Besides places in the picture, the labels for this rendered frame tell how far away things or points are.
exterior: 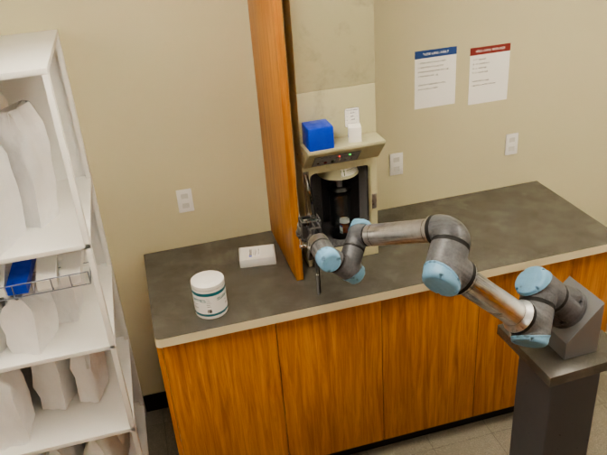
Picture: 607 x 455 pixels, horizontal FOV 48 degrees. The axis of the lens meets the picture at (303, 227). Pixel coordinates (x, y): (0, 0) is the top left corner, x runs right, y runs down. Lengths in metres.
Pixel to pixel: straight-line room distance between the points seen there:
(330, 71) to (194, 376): 1.31
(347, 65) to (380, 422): 1.60
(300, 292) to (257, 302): 0.18
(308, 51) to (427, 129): 0.98
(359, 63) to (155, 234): 1.25
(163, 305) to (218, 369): 0.34
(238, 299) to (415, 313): 0.75
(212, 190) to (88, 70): 0.75
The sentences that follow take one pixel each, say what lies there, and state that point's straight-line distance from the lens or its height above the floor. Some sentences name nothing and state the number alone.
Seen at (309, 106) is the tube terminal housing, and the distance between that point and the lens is 2.66.
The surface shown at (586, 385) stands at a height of 0.80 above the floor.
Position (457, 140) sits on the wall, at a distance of 3.48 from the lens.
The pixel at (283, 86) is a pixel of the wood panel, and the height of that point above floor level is 1.77.
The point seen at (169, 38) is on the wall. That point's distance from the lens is 2.95.
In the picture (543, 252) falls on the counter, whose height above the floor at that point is 0.94.
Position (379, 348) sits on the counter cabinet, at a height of 0.64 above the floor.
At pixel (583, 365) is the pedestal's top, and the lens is 2.49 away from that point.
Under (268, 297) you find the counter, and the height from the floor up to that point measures 0.94.
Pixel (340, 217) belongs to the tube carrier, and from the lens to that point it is 2.94.
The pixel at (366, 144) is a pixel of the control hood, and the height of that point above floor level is 1.51.
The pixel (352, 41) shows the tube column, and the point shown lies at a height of 1.88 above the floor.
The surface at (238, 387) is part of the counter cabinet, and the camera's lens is 2.87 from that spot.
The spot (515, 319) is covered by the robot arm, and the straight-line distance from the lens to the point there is 2.22.
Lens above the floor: 2.46
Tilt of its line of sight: 28 degrees down
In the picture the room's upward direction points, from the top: 4 degrees counter-clockwise
